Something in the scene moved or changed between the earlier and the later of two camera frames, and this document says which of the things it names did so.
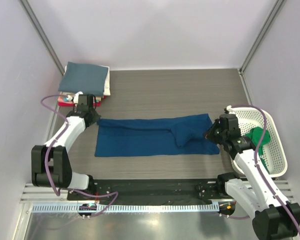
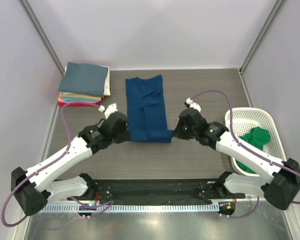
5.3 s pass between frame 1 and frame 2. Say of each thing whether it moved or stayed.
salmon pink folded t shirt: stayed
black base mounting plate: stayed
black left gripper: moved
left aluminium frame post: stayed
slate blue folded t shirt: stayed
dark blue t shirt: moved
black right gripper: moved
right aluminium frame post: stayed
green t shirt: stayed
